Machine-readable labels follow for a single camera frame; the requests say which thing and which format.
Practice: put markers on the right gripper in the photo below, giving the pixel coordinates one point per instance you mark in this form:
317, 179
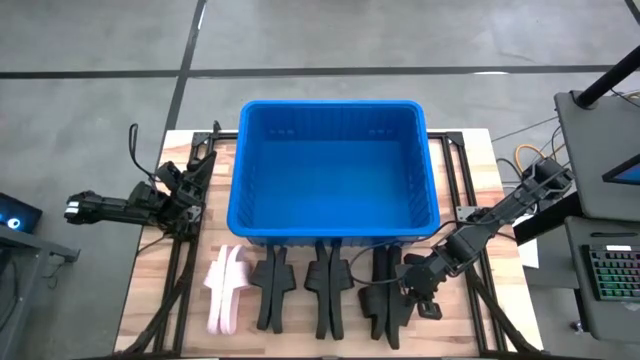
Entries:
427, 272

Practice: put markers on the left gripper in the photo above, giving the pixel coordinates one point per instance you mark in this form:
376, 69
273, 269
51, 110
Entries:
190, 192

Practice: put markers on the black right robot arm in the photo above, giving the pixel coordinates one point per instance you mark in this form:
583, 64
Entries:
500, 210

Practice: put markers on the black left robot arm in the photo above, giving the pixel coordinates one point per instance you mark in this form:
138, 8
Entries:
110, 209

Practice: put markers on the blue plastic bin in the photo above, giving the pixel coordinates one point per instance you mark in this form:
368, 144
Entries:
330, 190

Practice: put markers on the white paper sheet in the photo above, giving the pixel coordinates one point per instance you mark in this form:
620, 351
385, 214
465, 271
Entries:
530, 252

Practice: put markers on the black desk support bar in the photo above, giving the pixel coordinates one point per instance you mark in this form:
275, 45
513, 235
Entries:
545, 220

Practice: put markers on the grey desk with keyboard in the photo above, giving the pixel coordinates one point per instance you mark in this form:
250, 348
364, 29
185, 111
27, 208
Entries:
600, 320

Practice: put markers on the black device with blue light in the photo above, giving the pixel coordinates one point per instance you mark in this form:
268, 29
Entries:
15, 212

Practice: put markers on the grey metal cart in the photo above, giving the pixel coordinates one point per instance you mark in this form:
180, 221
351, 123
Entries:
25, 260

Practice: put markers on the backlit black keyboard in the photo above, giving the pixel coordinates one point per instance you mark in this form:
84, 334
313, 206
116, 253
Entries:
615, 272

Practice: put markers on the grey desk with pole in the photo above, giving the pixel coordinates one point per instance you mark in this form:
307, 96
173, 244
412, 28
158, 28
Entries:
595, 150

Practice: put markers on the black framed monitor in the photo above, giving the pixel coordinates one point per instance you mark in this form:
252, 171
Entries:
625, 174

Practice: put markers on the black pole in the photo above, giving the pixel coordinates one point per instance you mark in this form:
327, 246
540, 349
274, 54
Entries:
610, 75

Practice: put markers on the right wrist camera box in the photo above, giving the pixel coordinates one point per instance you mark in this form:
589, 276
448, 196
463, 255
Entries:
430, 310

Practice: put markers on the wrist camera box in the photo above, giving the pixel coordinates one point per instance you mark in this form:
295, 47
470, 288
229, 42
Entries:
430, 310
170, 176

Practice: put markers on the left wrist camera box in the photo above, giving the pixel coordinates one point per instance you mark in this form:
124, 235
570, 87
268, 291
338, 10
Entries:
170, 176

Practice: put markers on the black aluminium table frame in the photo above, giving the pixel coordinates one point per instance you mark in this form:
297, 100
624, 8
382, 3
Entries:
501, 320

